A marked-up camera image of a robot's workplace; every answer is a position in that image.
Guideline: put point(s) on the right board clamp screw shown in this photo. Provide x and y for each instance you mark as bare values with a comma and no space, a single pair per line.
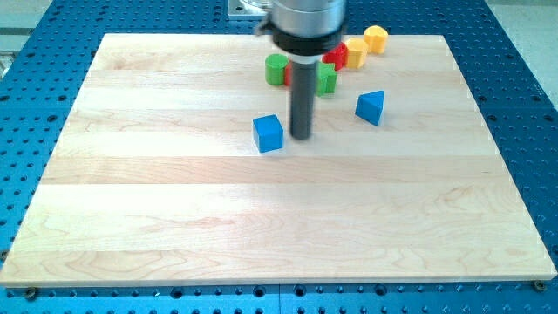
539,286

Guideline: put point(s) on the yellow heart block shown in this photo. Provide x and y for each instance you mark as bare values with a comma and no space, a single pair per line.
376,38

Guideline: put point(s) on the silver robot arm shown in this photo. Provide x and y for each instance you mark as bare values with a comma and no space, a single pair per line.
306,30

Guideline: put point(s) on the red block behind rod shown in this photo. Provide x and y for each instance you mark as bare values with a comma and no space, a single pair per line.
287,74

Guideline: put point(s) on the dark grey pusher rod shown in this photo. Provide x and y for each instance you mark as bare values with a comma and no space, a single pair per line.
302,96

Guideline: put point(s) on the green cylinder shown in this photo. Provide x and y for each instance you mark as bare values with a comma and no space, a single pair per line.
275,65

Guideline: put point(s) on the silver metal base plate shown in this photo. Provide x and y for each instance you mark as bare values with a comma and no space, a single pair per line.
247,9

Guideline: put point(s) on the blue triangular prism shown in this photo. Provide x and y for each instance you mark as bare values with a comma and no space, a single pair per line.
370,107

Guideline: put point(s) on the green star block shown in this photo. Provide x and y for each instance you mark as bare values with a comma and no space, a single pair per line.
326,79

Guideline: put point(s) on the yellow hexagon block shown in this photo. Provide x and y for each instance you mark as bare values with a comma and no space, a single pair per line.
357,51

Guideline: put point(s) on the red round block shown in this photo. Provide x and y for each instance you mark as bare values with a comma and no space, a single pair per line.
337,56

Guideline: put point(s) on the blue cube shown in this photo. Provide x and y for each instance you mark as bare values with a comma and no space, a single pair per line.
267,133

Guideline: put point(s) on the light wooden board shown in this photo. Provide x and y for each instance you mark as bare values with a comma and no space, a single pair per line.
156,179

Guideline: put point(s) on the left board clamp screw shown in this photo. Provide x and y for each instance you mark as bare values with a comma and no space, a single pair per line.
30,293

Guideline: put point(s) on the board clamp screw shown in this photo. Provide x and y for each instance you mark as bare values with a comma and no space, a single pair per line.
539,286
30,293

